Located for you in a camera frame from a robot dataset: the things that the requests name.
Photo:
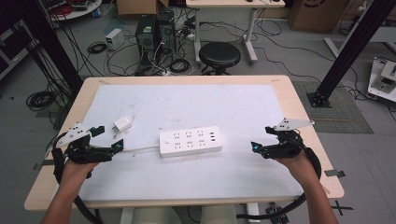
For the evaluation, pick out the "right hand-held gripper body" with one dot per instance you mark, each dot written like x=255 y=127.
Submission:
x=285 y=147

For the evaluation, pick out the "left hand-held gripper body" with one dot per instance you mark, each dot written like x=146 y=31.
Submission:
x=88 y=153

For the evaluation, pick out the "person's left hand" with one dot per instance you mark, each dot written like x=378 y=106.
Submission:
x=74 y=174

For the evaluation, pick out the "person's right hand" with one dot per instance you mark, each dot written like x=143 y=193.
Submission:
x=299 y=169

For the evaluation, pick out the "white charger adapter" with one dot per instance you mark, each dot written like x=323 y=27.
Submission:
x=123 y=123

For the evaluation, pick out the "wooden table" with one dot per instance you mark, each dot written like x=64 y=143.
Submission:
x=299 y=102

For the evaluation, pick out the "grey tape piece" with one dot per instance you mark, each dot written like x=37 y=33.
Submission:
x=334 y=173
x=43 y=164

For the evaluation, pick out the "white table leg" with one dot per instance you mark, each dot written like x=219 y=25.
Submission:
x=252 y=213
x=126 y=216

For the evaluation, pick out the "grey floor mat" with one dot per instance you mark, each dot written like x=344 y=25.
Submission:
x=345 y=121

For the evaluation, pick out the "white table mat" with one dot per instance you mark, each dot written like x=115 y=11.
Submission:
x=193 y=105

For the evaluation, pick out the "white floor power strip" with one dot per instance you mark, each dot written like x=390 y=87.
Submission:
x=166 y=73

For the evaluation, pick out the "black round stool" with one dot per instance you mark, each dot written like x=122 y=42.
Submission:
x=219 y=54

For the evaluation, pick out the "white box device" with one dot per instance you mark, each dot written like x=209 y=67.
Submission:
x=114 y=39

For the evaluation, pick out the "black metal stand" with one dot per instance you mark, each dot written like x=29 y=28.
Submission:
x=53 y=46
x=351 y=53

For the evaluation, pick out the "black computer tower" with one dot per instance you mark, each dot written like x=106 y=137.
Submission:
x=145 y=37
x=166 y=31

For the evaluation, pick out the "grey metal rack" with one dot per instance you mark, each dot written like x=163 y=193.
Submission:
x=12 y=56

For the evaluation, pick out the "white machine with panel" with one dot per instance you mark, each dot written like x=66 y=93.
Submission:
x=383 y=81

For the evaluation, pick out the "round white table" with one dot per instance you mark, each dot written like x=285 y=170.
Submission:
x=77 y=11

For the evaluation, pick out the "large cardboard box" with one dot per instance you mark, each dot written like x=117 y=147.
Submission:
x=317 y=15

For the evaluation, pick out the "small cardboard box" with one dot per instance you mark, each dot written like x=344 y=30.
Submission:
x=137 y=6

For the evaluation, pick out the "white-legged wooden desk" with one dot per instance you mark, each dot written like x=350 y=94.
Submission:
x=233 y=3

